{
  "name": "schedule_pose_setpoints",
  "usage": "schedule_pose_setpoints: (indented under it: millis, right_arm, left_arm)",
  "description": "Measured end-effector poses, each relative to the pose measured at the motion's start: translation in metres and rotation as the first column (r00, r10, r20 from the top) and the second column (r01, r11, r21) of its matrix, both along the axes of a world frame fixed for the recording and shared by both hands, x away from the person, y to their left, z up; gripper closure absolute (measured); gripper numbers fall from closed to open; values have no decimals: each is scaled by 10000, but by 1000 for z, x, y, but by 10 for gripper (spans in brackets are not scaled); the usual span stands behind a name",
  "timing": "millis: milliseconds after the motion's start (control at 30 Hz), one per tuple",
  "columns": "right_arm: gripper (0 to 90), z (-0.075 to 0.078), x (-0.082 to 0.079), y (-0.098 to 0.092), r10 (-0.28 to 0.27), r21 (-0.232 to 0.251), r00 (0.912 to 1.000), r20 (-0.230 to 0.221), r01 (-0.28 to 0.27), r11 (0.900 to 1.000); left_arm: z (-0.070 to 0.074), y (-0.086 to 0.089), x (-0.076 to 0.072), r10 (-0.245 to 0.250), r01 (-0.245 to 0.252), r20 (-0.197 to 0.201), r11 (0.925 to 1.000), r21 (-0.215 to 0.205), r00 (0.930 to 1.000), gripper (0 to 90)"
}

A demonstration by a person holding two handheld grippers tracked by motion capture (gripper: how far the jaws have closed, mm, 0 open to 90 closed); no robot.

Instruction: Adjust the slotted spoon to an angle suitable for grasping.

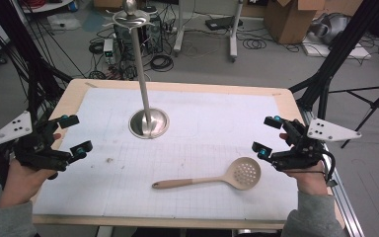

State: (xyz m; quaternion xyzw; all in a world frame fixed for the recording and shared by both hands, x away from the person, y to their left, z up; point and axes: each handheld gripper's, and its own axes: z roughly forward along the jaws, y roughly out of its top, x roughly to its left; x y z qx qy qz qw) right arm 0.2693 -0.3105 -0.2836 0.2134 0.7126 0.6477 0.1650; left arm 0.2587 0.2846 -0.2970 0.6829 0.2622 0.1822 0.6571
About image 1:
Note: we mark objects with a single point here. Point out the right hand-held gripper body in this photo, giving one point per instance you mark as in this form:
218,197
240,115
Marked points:
302,154

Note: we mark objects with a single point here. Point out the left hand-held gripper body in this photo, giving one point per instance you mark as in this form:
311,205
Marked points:
39,154

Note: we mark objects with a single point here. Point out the beige slotted spoon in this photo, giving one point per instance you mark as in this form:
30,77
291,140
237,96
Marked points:
243,173

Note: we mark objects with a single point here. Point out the metal utensil stand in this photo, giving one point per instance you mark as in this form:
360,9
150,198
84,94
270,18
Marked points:
148,123

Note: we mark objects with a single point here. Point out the person's right hand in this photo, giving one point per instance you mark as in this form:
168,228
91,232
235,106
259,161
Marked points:
311,181

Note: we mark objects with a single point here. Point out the person's left hand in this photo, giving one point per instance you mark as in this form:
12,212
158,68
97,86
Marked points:
19,184

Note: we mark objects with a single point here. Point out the small black clip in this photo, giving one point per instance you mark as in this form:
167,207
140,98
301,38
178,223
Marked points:
331,183

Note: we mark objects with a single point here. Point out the small power supply unit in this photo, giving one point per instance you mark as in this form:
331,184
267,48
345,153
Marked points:
109,51

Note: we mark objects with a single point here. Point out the white grid mat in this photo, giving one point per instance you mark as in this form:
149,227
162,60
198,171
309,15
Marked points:
177,164

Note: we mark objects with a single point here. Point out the black tripod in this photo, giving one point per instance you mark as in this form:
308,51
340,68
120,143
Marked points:
375,102

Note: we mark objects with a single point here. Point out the white stand leg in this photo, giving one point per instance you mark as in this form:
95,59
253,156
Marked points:
234,33
179,29

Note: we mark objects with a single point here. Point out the flat white board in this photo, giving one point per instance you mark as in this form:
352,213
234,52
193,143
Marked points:
342,52

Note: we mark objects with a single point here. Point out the large cardboard box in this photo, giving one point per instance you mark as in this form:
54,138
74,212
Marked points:
289,19

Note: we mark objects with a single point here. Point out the flat black device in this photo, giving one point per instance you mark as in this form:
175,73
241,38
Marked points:
223,23

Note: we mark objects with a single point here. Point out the grey bag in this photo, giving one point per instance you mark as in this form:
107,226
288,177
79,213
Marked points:
332,28

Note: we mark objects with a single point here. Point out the black computer tower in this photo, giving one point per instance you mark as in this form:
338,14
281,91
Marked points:
151,36

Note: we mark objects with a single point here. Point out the aluminium table rail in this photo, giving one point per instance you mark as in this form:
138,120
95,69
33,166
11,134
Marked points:
345,204

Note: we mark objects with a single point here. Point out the black frame post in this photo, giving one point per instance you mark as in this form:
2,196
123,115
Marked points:
29,65
335,56

